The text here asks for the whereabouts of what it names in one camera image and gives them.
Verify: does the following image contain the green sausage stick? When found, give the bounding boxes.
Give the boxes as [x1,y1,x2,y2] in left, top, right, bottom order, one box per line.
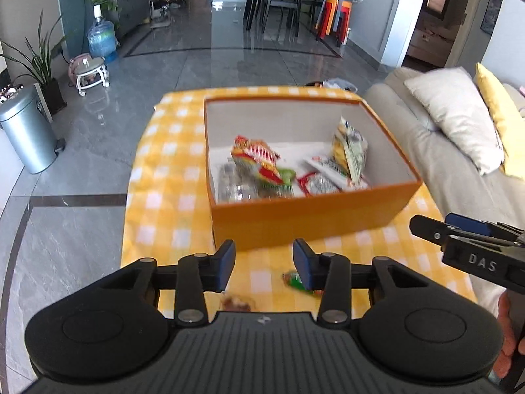
[281,270,323,297]

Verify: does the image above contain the small clear red snack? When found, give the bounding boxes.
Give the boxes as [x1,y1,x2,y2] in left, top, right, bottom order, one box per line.
[220,293,255,312]

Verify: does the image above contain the large red snack bag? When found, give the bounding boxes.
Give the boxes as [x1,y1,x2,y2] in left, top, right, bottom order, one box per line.
[296,172,341,197]

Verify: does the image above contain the clear white candy packet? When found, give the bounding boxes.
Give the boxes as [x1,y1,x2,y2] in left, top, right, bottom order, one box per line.
[217,160,258,203]

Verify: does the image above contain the white spicy strip packet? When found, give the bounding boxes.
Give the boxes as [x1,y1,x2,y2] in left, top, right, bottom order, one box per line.
[304,155,369,191]

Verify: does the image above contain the green label nut packet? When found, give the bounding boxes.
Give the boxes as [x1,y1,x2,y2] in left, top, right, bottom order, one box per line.
[257,168,295,198]

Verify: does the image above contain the white blue logo snack bag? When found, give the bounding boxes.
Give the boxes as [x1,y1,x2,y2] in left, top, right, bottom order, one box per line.
[332,118,368,187]

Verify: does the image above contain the red Mimi fries bag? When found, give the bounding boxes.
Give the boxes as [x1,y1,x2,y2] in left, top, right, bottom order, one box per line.
[230,135,281,183]

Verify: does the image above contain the person's hand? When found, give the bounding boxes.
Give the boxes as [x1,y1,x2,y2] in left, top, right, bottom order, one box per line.
[493,292,516,378]

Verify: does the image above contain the beige sofa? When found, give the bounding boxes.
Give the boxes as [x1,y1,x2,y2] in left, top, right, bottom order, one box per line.
[363,66,525,317]

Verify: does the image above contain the orange cardboard box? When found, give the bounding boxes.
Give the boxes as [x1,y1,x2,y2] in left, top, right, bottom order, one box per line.
[204,97,422,251]

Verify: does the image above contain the yellow cushion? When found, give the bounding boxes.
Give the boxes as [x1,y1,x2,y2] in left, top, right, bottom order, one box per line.
[475,62,525,180]

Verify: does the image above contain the white cushion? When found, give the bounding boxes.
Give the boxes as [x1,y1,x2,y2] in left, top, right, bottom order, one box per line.
[404,68,505,175]

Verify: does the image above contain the black bin with bag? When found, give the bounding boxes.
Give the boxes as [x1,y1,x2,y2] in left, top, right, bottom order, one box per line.
[306,78,358,94]

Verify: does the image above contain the small white rolling stool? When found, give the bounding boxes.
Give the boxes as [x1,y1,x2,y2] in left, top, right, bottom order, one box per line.
[69,54,110,97]

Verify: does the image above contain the silver pedal trash bin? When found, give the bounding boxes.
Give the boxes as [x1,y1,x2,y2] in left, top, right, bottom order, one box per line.
[1,85,66,174]

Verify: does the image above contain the orange red stacked stools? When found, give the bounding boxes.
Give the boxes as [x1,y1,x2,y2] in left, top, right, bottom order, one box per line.
[315,0,353,47]

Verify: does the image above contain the blue water jug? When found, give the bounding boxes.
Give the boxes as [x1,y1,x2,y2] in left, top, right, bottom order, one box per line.
[86,5,118,63]

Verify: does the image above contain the potted green plant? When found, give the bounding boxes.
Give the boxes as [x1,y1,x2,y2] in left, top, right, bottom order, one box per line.
[1,10,67,115]

